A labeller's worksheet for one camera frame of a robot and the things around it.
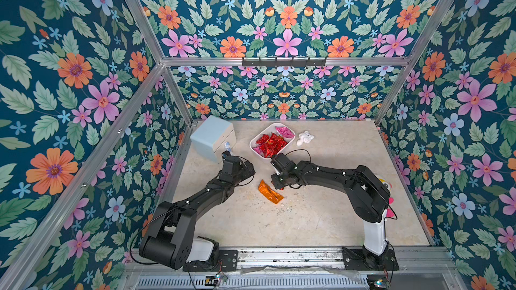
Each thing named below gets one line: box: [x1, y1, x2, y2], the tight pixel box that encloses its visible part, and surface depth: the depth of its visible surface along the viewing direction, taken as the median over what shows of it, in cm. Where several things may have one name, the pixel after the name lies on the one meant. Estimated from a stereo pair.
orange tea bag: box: [258, 179, 285, 205], surface depth 92 cm
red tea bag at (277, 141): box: [268, 132, 288, 150], surface depth 104 cm
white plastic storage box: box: [249, 122, 296, 160], surface depth 106 cm
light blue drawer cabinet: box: [190, 115, 237, 164], surface depth 98 cm
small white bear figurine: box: [296, 130, 315, 147], surface depth 110 cm
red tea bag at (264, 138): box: [255, 134, 270, 145], surface depth 106 cm
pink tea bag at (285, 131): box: [274, 126, 295, 139], surface depth 110 cm
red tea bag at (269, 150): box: [259, 143, 283, 158], surface depth 103 cm
